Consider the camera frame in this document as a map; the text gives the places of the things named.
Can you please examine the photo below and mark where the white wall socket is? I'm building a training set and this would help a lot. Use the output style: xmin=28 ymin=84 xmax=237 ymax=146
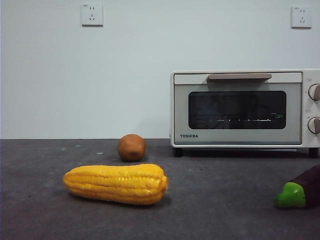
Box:
xmin=290 ymin=6 xmax=313 ymax=30
xmin=80 ymin=2 xmax=104 ymax=27

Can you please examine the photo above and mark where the brown round potato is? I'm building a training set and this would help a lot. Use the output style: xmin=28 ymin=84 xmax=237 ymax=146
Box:
xmin=117 ymin=133 xmax=147 ymax=163

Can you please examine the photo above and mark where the cream white toaster oven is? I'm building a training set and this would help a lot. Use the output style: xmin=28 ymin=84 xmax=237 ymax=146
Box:
xmin=170 ymin=69 xmax=320 ymax=158

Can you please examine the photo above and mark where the yellow corn cob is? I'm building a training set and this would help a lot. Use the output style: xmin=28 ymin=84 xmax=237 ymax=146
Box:
xmin=62 ymin=163 xmax=169 ymax=206

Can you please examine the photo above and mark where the oven door with beige handle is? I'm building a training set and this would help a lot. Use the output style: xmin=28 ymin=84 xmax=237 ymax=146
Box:
xmin=173 ymin=72 xmax=303 ymax=146

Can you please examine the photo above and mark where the purple eggplant with green stem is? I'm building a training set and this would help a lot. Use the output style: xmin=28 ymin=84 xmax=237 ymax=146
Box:
xmin=273 ymin=163 xmax=320 ymax=209

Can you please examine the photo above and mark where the beige round oven knob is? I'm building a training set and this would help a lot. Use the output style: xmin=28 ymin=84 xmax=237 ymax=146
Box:
xmin=307 ymin=84 xmax=320 ymax=102
xmin=307 ymin=116 xmax=320 ymax=135

